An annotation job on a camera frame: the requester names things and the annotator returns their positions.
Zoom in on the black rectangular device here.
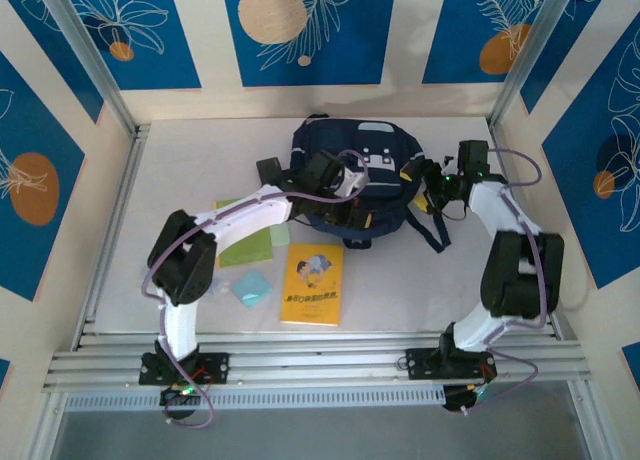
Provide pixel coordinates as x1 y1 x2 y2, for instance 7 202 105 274
255 157 284 186

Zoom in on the navy blue student backpack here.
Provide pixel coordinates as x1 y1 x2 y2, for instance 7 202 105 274
289 113 454 254

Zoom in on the green notebook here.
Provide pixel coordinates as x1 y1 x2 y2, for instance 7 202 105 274
214 198 275 270

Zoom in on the yellow picture book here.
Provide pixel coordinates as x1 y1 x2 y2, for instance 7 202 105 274
279 243 346 326

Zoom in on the light blue square packet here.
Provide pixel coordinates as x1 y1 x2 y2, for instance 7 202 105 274
230 268 275 310

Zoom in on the black controller board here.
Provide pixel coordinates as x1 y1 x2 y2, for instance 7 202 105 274
158 385 202 409
441 383 496 415

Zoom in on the aluminium side rail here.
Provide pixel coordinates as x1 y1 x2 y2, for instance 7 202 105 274
72 123 151 352
487 122 581 344

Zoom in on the wide aluminium base rail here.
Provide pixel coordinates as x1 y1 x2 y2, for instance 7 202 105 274
42 332 586 395

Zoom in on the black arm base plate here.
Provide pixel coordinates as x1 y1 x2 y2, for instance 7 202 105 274
405 346 497 381
138 351 230 386

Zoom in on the aluminium frame post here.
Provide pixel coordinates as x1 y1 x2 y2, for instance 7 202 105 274
35 0 140 137
488 0 587 134

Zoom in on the grey slotted cable duct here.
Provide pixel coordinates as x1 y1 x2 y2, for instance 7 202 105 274
63 384 447 414

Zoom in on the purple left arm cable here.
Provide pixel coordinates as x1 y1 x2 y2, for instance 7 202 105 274
141 149 371 429

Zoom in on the aluminium frame leg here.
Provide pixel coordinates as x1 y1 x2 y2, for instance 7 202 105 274
29 392 69 460
567 379 614 460

